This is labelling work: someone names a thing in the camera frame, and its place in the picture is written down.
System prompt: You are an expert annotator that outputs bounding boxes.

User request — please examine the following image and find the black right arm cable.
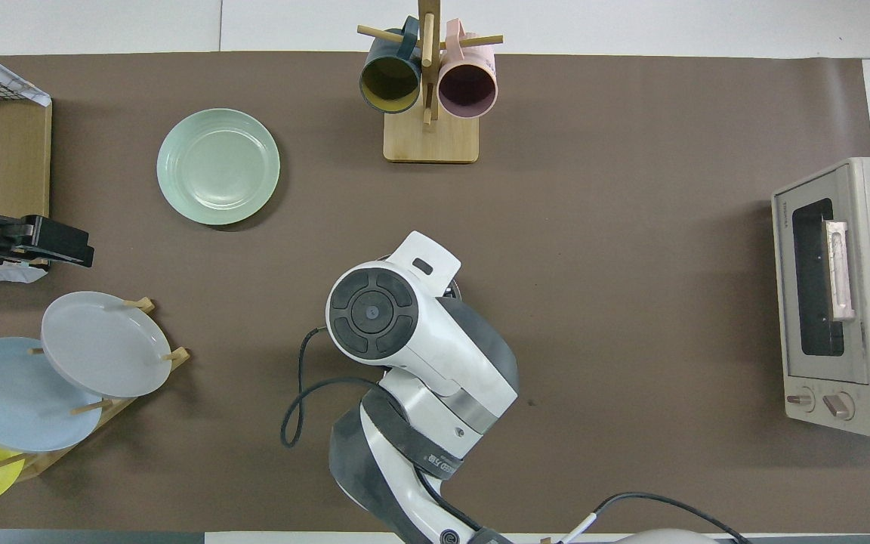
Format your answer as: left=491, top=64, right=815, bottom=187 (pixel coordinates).
left=280, top=326, right=387, bottom=449

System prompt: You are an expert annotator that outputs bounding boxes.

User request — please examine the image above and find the brown wooden board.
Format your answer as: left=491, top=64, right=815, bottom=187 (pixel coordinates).
left=0, top=102, right=53, bottom=266

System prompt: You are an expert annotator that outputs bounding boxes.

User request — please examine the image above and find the dark teal ribbed mug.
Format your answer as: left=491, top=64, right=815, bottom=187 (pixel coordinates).
left=359, top=17, right=422, bottom=114

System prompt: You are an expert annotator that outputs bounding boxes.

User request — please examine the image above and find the pale green plate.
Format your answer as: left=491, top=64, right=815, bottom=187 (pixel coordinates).
left=156, top=108, right=282, bottom=226

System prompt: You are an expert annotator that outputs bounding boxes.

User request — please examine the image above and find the pink ribbed mug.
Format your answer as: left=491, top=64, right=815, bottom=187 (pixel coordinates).
left=438, top=19, right=498, bottom=119

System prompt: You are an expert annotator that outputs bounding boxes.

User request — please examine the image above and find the black cable with white plug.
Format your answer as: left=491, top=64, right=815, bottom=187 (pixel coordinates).
left=556, top=493, right=754, bottom=544

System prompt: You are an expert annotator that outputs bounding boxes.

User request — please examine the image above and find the light blue plate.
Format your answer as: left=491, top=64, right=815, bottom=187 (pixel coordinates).
left=0, top=336, right=103, bottom=453

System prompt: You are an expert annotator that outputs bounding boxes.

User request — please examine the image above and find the wooden mug tree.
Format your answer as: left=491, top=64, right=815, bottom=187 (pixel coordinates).
left=357, top=0, right=504, bottom=164

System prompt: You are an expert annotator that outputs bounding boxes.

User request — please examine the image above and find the grey plate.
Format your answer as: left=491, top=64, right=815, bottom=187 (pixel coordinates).
left=41, top=291, right=172, bottom=399

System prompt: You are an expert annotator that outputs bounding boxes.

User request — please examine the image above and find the wooden plate rack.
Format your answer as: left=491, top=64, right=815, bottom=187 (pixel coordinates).
left=0, top=297, right=191, bottom=481

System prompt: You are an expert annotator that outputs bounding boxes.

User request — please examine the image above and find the black wire basket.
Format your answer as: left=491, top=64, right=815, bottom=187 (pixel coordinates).
left=0, top=66, right=40, bottom=105

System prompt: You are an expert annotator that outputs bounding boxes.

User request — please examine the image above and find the brown table mat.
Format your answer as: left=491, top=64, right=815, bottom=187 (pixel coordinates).
left=0, top=51, right=870, bottom=534

